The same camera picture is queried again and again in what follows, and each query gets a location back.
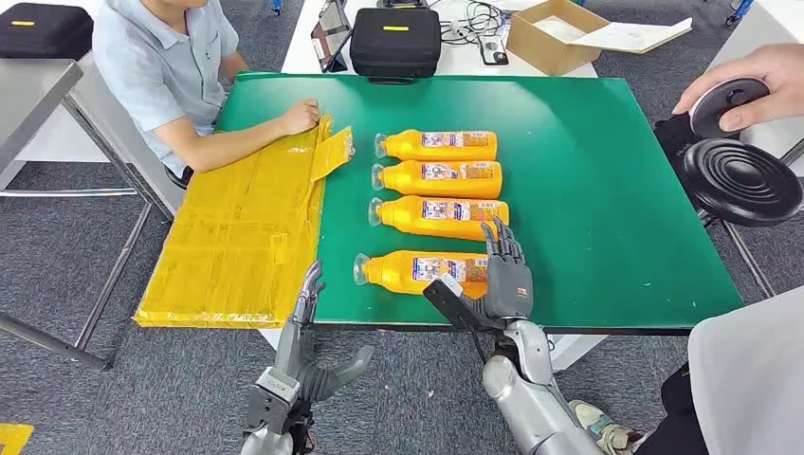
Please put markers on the black case yellow label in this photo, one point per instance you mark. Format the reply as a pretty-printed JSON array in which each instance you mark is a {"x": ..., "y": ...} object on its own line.
[
  {"x": 44, "y": 34},
  {"x": 396, "y": 47}
]

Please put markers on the white table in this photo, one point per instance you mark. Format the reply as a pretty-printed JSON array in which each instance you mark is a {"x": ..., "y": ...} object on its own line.
[
  {"x": 462, "y": 61},
  {"x": 785, "y": 22}
]

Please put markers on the person's hand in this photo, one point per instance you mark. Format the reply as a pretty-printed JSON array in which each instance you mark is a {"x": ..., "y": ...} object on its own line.
[{"x": 779, "y": 69}]

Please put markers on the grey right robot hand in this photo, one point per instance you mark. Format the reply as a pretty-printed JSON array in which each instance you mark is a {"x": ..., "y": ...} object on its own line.
[{"x": 510, "y": 286}]

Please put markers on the blue metal frame piece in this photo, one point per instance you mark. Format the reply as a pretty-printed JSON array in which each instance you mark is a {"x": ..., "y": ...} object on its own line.
[
  {"x": 276, "y": 6},
  {"x": 740, "y": 9}
]

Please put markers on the open cardboard box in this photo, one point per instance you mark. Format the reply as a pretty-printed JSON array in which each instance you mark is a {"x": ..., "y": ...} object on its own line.
[{"x": 540, "y": 53}]

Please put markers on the orange detergent bottle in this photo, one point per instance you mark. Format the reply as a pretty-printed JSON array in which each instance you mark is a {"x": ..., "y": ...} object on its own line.
[
  {"x": 440, "y": 223},
  {"x": 402, "y": 276},
  {"x": 440, "y": 151},
  {"x": 440, "y": 182}
]

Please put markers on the black bag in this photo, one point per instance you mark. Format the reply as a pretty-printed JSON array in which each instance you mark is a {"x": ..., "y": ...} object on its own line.
[{"x": 675, "y": 141}]

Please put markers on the yellow taped cardboard board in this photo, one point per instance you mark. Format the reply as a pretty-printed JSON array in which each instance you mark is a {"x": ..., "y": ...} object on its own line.
[{"x": 239, "y": 238}]

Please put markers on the white table leg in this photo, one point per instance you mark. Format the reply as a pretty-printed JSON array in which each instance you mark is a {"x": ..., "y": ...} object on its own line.
[
  {"x": 575, "y": 350},
  {"x": 270, "y": 337}
]

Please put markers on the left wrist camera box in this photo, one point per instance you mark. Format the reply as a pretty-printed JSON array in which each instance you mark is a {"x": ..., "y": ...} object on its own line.
[{"x": 271, "y": 395}]

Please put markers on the black tablet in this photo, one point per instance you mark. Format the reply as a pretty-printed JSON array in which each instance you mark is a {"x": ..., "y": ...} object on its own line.
[{"x": 330, "y": 38}]

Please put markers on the steel table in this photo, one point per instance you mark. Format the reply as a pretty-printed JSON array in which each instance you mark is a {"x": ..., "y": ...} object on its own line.
[{"x": 38, "y": 88}]

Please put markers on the person's right hand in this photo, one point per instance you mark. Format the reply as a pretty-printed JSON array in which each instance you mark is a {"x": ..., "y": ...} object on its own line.
[{"x": 300, "y": 117}]

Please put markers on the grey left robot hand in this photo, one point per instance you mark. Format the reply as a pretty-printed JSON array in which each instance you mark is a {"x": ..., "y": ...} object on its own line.
[{"x": 292, "y": 348}]

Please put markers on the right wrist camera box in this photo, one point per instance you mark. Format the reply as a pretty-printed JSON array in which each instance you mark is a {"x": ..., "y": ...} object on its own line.
[{"x": 452, "y": 301}]

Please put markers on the person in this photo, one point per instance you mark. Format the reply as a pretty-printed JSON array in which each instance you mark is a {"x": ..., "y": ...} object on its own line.
[
  {"x": 747, "y": 377},
  {"x": 157, "y": 69}
]

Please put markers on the person's right forearm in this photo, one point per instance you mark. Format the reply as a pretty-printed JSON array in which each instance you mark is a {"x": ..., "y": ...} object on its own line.
[{"x": 232, "y": 144}]

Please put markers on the black round stool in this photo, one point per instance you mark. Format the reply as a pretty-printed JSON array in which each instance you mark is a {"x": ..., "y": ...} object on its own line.
[{"x": 741, "y": 182}]

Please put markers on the white sheet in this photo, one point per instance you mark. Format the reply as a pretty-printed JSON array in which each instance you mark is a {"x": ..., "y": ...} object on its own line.
[{"x": 559, "y": 28}]

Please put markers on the round black white disc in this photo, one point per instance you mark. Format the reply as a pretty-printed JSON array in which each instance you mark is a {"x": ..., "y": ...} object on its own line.
[{"x": 716, "y": 116}]

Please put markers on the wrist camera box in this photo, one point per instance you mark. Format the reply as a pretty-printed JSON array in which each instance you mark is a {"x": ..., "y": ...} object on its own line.
[
  {"x": 271, "y": 395},
  {"x": 452, "y": 301}
]

